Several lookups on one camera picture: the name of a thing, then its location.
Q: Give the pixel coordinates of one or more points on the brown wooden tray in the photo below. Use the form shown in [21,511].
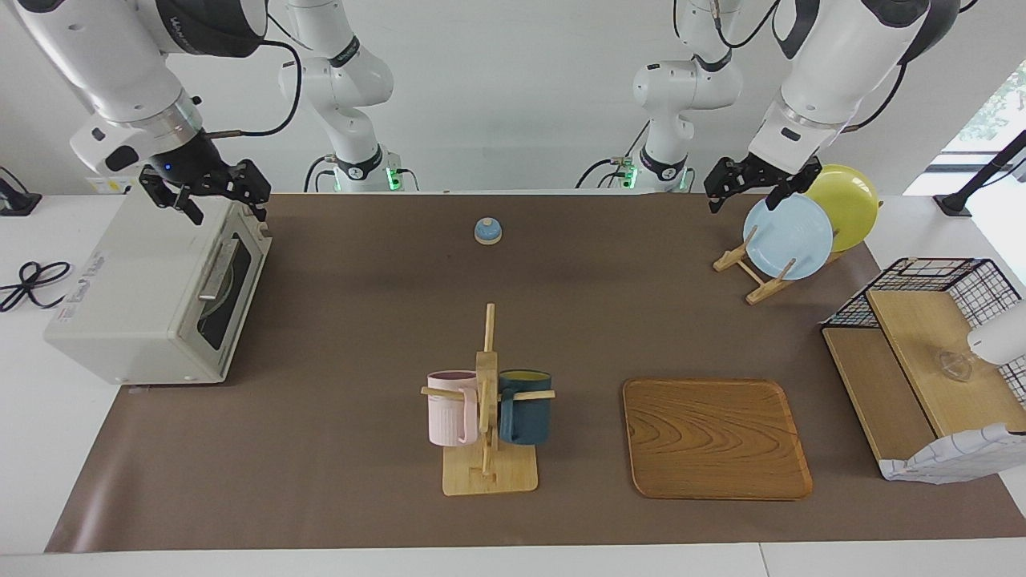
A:
[713,441]

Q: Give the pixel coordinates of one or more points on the white checked cloth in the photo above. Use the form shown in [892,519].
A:
[954,457]

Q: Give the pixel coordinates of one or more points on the dark blue mug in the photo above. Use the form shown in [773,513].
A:
[525,417]

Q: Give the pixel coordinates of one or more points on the small clear glass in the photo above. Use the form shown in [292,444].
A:
[956,367]

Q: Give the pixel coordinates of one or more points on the light blue plate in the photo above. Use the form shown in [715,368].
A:
[793,232]

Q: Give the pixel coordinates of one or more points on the pink mug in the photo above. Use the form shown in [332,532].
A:
[449,413]

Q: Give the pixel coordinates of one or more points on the blue service bell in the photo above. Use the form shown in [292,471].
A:
[487,232]

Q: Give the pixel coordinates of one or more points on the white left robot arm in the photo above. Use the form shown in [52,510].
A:
[834,72]

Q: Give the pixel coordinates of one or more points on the wooden plate rack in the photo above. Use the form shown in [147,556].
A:
[729,258]

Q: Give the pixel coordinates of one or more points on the light wooden shelf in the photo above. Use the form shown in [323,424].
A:
[922,336]

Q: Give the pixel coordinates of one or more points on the black clamp mount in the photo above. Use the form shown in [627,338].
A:
[16,204]

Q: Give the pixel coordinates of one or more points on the white cylindrical device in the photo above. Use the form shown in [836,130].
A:
[1002,336]

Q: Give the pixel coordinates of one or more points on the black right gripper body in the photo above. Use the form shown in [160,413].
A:
[192,164]

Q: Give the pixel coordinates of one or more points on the brown table mat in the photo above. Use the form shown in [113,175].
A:
[321,449]

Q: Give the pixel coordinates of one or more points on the wooden mug tree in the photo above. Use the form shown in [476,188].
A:
[489,477]

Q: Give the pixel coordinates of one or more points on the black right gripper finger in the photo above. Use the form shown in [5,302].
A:
[186,200]
[260,188]

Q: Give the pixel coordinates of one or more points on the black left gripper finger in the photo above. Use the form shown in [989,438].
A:
[784,197]
[715,199]

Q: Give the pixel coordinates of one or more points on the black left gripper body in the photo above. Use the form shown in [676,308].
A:
[761,175]

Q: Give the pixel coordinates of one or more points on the yellow plate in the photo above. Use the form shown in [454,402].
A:
[854,208]

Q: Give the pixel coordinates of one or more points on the pale green plate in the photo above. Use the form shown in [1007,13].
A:
[218,284]

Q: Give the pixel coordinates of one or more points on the white wall socket box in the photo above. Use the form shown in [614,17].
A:
[108,186]

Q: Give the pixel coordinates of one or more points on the beige toaster oven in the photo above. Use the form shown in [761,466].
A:
[136,296]

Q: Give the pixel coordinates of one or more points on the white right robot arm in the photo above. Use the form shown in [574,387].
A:
[120,72]

